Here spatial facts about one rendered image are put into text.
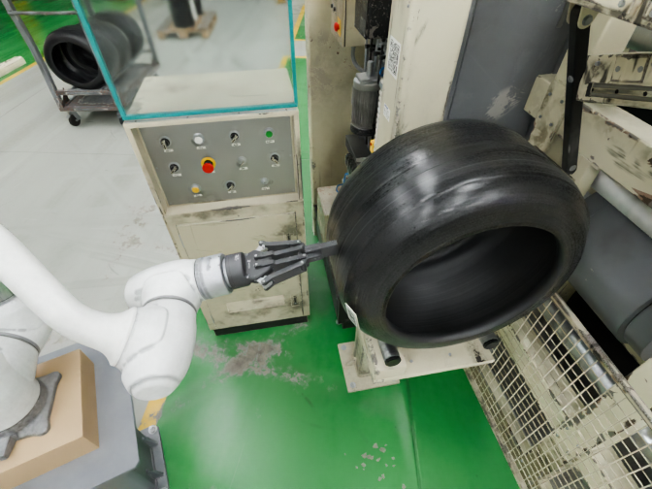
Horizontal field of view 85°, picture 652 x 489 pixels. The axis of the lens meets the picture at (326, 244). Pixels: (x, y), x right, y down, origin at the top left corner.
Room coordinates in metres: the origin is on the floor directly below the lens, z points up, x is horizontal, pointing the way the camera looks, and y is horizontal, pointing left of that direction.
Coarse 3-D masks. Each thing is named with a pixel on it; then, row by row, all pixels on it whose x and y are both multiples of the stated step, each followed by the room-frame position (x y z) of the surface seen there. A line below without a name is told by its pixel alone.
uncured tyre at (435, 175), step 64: (448, 128) 0.67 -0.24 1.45; (384, 192) 0.55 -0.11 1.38; (448, 192) 0.49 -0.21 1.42; (512, 192) 0.49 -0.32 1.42; (576, 192) 0.54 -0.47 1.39; (384, 256) 0.45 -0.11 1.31; (448, 256) 0.75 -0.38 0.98; (512, 256) 0.68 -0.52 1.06; (576, 256) 0.51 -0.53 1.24; (384, 320) 0.44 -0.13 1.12; (448, 320) 0.57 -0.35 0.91; (512, 320) 0.50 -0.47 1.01
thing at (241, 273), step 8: (232, 256) 0.51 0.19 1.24; (240, 256) 0.51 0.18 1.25; (248, 256) 0.53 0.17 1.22; (232, 264) 0.49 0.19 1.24; (240, 264) 0.49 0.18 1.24; (248, 264) 0.51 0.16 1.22; (232, 272) 0.48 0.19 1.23; (240, 272) 0.48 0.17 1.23; (248, 272) 0.49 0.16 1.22; (256, 272) 0.48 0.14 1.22; (264, 272) 0.48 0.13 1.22; (232, 280) 0.47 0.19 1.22; (240, 280) 0.47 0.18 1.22; (248, 280) 0.47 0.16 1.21
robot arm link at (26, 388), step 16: (0, 336) 0.48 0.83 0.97; (0, 352) 0.43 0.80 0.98; (16, 352) 0.45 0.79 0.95; (32, 352) 0.48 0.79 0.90; (0, 368) 0.40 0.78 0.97; (16, 368) 0.42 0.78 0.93; (32, 368) 0.44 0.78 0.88; (0, 384) 0.37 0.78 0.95; (16, 384) 0.39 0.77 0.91; (32, 384) 0.41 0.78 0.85; (0, 400) 0.34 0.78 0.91; (16, 400) 0.36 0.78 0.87; (32, 400) 0.38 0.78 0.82; (0, 416) 0.32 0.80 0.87; (16, 416) 0.34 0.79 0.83
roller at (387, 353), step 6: (378, 342) 0.50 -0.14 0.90; (384, 342) 0.49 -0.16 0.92; (384, 348) 0.48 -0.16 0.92; (390, 348) 0.48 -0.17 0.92; (396, 348) 0.48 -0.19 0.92; (384, 354) 0.46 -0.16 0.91; (390, 354) 0.46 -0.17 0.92; (396, 354) 0.46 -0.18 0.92; (384, 360) 0.45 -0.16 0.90; (390, 360) 0.45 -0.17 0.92; (396, 360) 0.45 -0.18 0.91; (390, 366) 0.45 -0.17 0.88
